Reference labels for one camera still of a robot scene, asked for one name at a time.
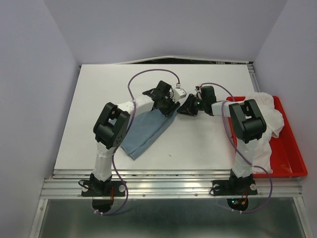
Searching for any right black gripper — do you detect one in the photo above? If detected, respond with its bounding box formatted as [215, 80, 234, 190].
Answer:
[177, 94, 206, 116]

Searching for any light blue denim skirt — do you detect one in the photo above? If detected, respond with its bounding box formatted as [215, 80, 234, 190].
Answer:
[120, 110, 177, 160]

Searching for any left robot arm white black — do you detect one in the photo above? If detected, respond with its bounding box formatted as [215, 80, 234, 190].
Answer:
[89, 81, 187, 195]

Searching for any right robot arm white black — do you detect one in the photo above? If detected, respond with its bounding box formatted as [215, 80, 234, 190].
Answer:
[177, 84, 266, 193]

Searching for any white skirt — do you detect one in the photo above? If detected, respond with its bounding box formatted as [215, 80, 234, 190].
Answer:
[245, 92, 284, 174]

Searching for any red plastic tray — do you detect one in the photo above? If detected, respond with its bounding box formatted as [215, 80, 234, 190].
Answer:
[231, 96, 308, 178]

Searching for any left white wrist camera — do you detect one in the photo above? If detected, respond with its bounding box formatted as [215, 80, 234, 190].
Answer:
[171, 83, 187, 102]

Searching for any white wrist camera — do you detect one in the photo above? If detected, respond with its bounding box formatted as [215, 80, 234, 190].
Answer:
[195, 84, 203, 97]
[171, 83, 187, 102]

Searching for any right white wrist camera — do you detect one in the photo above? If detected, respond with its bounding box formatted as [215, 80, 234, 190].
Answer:
[195, 84, 203, 97]

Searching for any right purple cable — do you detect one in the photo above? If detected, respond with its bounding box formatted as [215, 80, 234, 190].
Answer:
[195, 82, 274, 214]

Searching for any purple cable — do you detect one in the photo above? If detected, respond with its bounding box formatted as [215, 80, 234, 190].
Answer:
[195, 82, 274, 214]
[94, 68, 181, 216]

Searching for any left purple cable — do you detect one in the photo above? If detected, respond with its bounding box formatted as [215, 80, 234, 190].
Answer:
[94, 68, 181, 216]

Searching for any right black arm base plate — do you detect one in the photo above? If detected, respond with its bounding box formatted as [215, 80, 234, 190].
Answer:
[210, 180, 258, 196]

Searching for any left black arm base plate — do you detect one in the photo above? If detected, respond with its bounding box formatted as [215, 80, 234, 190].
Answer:
[78, 179, 126, 197]

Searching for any aluminium extrusion frame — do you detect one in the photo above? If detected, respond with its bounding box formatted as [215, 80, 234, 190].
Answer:
[31, 64, 313, 238]

